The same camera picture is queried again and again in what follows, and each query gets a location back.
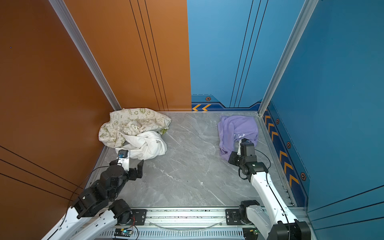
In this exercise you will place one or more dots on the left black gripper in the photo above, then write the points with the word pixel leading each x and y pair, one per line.
pixel 133 171

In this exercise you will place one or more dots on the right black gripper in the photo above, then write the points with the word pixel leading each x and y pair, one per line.
pixel 233 155

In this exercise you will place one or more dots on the purple cloth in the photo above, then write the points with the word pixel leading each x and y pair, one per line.
pixel 233 129

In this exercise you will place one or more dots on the cream green patterned cloth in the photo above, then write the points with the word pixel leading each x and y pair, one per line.
pixel 131 122

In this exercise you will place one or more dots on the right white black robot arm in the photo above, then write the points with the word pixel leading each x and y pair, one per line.
pixel 275 221

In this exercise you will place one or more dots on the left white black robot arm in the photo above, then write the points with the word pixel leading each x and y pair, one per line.
pixel 98 208

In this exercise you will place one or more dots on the white cloth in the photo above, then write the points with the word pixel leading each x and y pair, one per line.
pixel 144 146

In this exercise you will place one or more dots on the left green circuit board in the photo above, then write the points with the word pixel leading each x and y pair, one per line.
pixel 123 233

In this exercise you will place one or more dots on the green circuit board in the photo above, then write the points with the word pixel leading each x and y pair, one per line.
pixel 250 234
pixel 123 233

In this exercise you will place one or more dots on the right green circuit board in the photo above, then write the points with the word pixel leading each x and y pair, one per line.
pixel 250 234

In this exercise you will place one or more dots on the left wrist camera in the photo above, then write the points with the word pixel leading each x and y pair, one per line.
pixel 124 159

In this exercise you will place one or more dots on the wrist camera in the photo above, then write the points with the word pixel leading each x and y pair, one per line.
pixel 247 148
pixel 124 159

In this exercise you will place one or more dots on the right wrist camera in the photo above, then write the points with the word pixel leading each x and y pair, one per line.
pixel 247 148

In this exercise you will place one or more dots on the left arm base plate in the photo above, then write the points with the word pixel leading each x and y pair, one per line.
pixel 138 218

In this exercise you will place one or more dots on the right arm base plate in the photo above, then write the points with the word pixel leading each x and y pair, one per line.
pixel 233 217

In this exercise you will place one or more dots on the aluminium front rail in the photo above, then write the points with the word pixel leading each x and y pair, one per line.
pixel 188 223

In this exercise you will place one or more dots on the right aluminium corner post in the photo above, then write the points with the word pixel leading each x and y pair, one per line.
pixel 294 38

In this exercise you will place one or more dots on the aluminium corner post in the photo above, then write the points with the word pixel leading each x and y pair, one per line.
pixel 294 38
pixel 75 34

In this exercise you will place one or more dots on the left aluminium corner post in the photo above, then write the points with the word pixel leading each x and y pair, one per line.
pixel 75 34

